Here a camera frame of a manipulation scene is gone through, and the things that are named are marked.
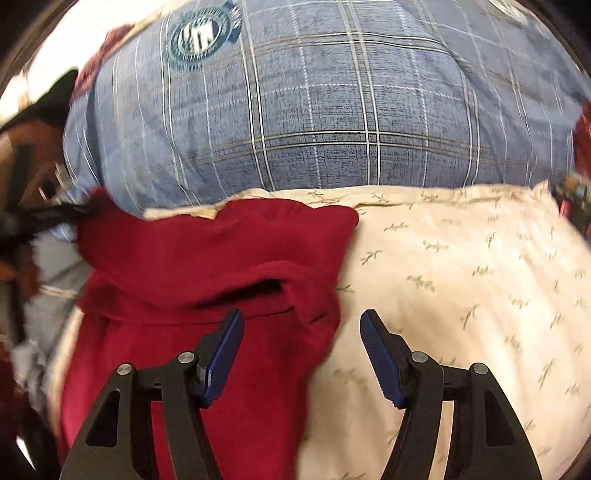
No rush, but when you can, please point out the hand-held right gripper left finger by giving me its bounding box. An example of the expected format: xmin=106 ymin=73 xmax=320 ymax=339
xmin=59 ymin=308 xmax=245 ymax=480

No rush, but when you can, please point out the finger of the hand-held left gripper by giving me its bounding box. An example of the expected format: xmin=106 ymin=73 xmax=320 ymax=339
xmin=9 ymin=200 xmax=95 ymax=227

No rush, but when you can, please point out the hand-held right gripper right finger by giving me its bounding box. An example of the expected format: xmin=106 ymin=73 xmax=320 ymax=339
xmin=359 ymin=309 xmax=544 ymax=480

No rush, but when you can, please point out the dark red garment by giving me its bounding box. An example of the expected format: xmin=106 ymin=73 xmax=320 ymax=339
xmin=58 ymin=187 xmax=360 ymax=480

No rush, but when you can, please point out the grey plaid bed sheet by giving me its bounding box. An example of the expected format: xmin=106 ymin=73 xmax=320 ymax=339
xmin=9 ymin=228 xmax=93 ymax=407

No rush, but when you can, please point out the cream leaf-patterned pillow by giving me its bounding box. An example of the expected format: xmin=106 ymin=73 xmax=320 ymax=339
xmin=46 ymin=181 xmax=591 ymax=480

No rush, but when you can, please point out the dark red patterned cloth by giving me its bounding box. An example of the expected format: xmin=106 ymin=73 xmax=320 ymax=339
xmin=73 ymin=25 xmax=139 ymax=95

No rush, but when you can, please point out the blue plaid quilt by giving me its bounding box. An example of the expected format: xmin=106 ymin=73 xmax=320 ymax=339
xmin=62 ymin=0 xmax=591 ymax=217

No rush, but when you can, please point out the red plastic bag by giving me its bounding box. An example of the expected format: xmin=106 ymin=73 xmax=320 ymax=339
xmin=573 ymin=99 xmax=591 ymax=160

